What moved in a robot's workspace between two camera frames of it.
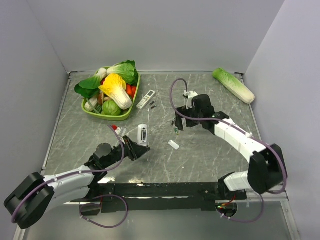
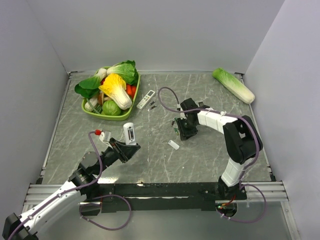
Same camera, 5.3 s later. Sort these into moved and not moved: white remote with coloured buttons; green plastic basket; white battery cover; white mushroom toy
Moved: white remote with coloured buttons
Not moved: white battery cover; white mushroom toy; green plastic basket
